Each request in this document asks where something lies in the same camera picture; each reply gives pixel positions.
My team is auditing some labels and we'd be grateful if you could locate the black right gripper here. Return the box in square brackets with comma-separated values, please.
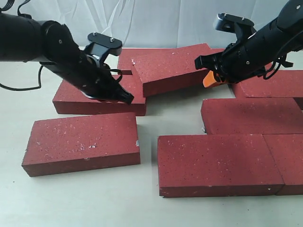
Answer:
[195, 23, 282, 88]

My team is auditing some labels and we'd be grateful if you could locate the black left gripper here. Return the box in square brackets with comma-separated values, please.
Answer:
[47, 51, 134, 105]

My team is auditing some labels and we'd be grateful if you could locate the red brick with white scuffs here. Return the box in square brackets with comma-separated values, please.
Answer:
[22, 113, 141, 177]

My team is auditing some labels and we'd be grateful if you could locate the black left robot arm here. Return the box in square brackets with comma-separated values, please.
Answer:
[0, 13, 134, 104]

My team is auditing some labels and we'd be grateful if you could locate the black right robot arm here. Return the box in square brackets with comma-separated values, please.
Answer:
[195, 0, 303, 88]

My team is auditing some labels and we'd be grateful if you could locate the front large red brick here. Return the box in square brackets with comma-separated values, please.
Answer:
[157, 134, 284, 198]

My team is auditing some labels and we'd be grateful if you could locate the white backdrop sheet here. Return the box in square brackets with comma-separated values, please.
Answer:
[8, 0, 286, 48]

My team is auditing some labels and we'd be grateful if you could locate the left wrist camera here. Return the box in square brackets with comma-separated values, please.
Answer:
[84, 32, 123, 64]

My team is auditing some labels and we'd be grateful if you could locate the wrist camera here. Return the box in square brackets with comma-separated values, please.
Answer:
[214, 13, 256, 42]
[84, 32, 123, 64]

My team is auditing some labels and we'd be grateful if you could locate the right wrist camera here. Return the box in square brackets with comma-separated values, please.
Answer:
[214, 13, 256, 42]

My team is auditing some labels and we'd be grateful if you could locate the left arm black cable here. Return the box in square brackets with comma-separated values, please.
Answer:
[0, 0, 45, 91]

